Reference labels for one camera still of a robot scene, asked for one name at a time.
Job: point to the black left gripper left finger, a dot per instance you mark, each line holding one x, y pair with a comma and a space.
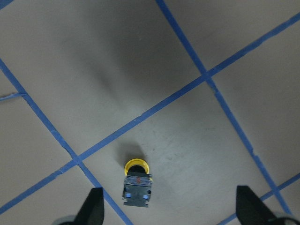
92, 210

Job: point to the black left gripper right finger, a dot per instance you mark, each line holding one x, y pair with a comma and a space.
250, 210

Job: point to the yellow push button switch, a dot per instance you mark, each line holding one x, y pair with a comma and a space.
137, 183

